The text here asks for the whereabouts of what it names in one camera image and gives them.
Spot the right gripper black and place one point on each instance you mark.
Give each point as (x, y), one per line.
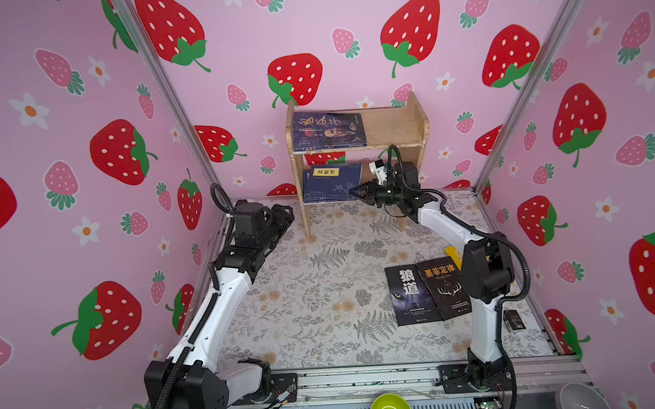
(375, 193)

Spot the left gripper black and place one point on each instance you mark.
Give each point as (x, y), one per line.
(279, 221)

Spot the purple-navy book yellow label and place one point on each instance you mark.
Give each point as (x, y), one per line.
(330, 183)

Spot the dark blue portrait cover book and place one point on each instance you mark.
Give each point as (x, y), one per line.
(327, 130)

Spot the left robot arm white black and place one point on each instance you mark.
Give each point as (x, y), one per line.
(189, 378)

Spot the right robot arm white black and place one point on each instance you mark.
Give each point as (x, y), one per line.
(493, 271)

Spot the wooden two-tier shelf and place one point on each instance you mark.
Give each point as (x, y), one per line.
(407, 128)

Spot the yellow cartoon cover book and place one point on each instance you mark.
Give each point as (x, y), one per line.
(455, 255)

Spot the black antler cover book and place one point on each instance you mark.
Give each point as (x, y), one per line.
(441, 277)

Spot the black wolf cover book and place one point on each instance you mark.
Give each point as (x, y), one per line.
(410, 298)

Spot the small black card box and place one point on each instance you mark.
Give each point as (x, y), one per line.
(513, 321)

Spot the grey bowl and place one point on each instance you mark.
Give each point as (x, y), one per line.
(579, 396)

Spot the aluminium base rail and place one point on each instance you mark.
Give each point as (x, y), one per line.
(535, 384)

